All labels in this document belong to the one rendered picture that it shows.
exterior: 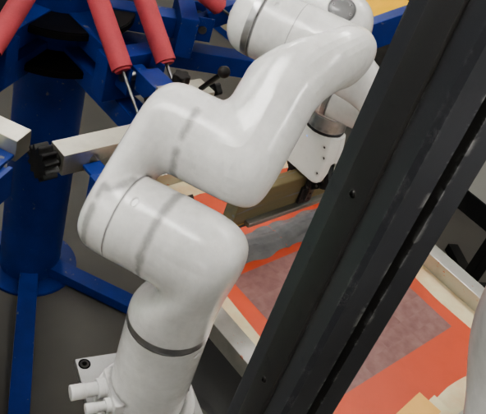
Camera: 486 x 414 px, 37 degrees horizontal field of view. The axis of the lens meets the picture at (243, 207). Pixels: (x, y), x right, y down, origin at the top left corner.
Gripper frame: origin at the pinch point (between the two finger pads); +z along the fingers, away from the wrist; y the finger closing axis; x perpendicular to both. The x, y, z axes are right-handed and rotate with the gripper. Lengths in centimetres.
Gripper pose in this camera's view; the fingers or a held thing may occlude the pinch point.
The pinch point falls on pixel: (298, 187)
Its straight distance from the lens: 140.8
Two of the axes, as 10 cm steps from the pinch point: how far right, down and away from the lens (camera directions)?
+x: 7.4, -2.5, 6.3
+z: -2.7, 7.5, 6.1
